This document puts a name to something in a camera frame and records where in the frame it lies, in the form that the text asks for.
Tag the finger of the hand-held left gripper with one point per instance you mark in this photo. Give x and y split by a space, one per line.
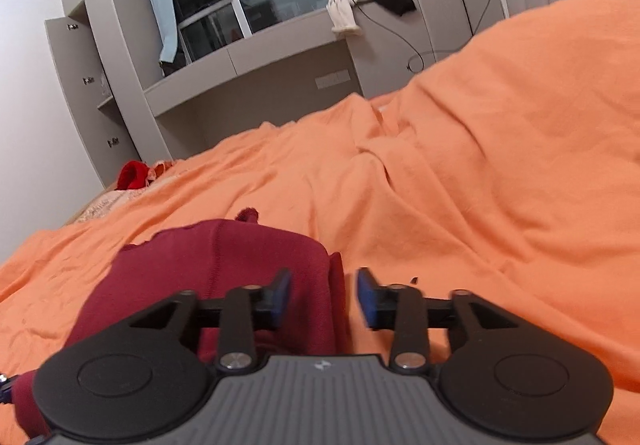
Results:
6 387

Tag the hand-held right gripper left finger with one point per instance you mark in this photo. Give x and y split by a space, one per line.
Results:
281 297

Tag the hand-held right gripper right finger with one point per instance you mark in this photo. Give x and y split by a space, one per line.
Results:
365 297

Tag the dark red garment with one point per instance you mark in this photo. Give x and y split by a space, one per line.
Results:
200 260

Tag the orange blanket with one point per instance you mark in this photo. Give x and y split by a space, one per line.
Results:
475 165

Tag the orange patterned cloth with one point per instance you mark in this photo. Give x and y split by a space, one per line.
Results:
161 170

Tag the bright red cloth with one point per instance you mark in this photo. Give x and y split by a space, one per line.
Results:
132 175

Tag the pale patterned bed sheet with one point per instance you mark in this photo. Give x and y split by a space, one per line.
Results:
100 207

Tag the grey built-in desk unit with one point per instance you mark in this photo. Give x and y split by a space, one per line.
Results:
260 75

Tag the grey wardrobe with shelves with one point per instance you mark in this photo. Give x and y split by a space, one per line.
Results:
85 90

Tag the white cloth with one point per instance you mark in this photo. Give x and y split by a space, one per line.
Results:
344 10

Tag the wall socket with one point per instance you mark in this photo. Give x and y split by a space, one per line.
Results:
332 79

